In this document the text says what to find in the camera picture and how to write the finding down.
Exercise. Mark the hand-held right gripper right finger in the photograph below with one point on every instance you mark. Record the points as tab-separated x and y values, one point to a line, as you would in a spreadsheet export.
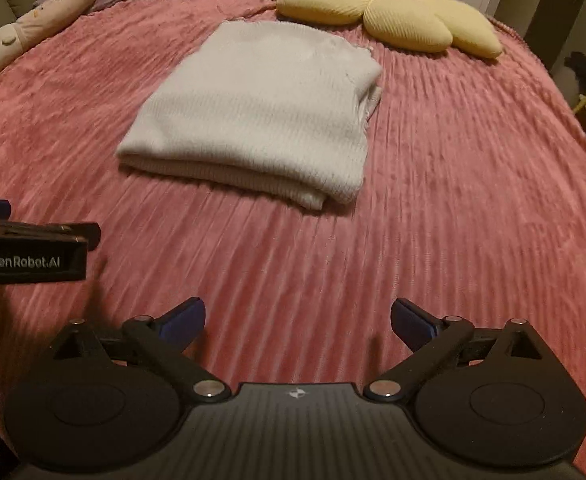
413	320

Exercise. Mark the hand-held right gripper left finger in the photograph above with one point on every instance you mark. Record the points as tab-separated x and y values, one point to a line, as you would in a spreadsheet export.
183	317

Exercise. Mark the white ribbed sweater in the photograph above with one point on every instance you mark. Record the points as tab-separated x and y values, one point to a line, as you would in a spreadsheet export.
253	120

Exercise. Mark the pink ribbed blanket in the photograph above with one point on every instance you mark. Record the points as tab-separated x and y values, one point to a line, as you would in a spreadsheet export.
373	260

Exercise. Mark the long beige plush toy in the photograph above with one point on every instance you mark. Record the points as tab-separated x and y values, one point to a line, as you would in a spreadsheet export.
38	15

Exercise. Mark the yellow flower pillow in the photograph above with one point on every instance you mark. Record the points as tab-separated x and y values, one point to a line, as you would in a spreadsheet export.
403	20

